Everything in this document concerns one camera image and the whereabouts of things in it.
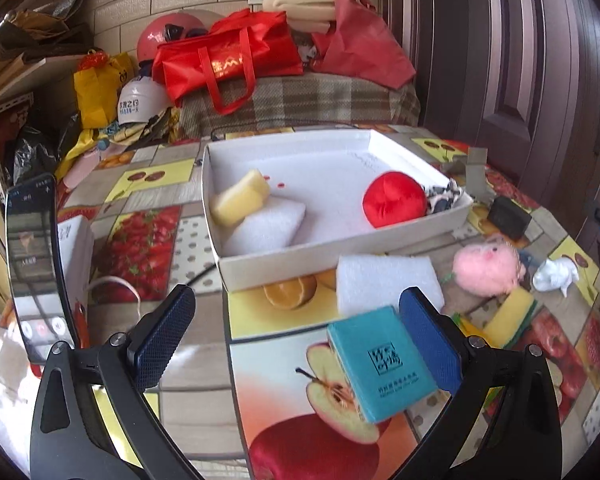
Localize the brown door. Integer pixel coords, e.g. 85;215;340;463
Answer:
380;0;600;246

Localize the pile of cardboard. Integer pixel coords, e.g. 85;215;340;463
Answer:
0;0;95;63

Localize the fruit print tablecloth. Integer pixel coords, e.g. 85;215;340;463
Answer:
0;125;600;480

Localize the white cable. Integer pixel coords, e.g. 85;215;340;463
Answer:
87;275;144;322

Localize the red tote bag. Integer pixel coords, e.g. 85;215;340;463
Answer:
152;8;304;115

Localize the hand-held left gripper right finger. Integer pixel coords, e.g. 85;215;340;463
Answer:
399;287;564;480

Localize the white carton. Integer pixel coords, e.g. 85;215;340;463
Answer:
55;215;96;312

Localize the yellow shopping bag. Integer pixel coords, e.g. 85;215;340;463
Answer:
73;52;136;130

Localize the small white plush toy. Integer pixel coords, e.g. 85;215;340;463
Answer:
532;257;580;297

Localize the grey tape strip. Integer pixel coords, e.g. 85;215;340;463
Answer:
442;147;489;202

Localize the black white patterned cloth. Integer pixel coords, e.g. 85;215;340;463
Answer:
422;180;466;216

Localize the yellow green scrub sponge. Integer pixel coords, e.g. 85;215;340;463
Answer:
482;288;536;350

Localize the red helmet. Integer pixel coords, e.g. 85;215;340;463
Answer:
136;12;209;64

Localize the teal tissue pack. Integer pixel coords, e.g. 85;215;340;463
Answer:
326;305;439;424

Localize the yellow sponge block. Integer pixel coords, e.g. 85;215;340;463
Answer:
210;169;272;227

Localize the white helmet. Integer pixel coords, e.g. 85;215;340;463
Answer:
117;76;174;127

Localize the black plastic bag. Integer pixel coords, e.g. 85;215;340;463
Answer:
13;124;62;183

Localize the plaid sofa cover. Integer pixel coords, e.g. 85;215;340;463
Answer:
179;72;421;142

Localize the red cloth bag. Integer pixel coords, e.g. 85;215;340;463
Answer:
312;0;417;89

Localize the small black box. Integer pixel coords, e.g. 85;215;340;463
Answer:
487;196;533;241

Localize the white foam block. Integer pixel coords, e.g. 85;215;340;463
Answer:
222;196;307;256
336;254;445;319

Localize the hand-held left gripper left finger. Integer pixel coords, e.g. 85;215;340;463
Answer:
29;284;201;480

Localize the black smartphone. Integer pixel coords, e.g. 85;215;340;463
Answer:
4;173;81;364

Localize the pink plush toy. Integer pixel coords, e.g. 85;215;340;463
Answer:
452;239;527;295

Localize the white cardboard box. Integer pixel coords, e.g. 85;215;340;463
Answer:
201;129;475;292

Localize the red plush ball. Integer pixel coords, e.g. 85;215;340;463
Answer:
362;171;429;230

